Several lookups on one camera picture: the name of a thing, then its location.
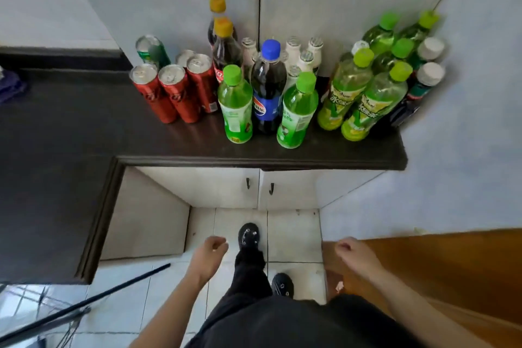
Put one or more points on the person's left hand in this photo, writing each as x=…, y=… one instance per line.
x=208, y=258

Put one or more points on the person's right hand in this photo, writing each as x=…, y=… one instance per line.
x=359, y=260

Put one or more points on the green tea bottle lime cap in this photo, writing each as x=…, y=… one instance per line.
x=428, y=19
x=342, y=91
x=373, y=103

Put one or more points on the cola bottle blue cap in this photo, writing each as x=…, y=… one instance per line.
x=267, y=86

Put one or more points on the cola bottle yellow cap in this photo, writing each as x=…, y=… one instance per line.
x=226, y=50
x=217, y=4

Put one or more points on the green Sprite can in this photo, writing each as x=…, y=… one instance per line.
x=153, y=52

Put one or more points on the orange energy drink bottle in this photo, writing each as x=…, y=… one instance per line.
x=359, y=46

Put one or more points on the cluster of small white bottles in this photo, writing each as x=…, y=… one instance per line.
x=293, y=50

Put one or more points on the person's left forearm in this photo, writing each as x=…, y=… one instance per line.
x=167, y=315

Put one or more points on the person's right forearm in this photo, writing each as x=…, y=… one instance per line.
x=428, y=311

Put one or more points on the person's black trousers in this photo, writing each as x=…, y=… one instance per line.
x=248, y=274

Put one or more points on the person's black left shoe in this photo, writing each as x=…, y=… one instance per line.
x=248, y=235

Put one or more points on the person's black shoe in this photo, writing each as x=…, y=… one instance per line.
x=248, y=235
x=282, y=284

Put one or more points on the person's black right shoe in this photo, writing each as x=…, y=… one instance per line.
x=282, y=284

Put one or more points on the white corner base cabinet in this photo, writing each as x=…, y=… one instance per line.
x=142, y=217

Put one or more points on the orange wooden door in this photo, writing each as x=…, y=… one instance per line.
x=448, y=266

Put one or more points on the black tripod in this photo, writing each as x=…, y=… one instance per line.
x=122, y=285

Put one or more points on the purple plastic bag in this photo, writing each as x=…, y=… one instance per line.
x=10, y=84

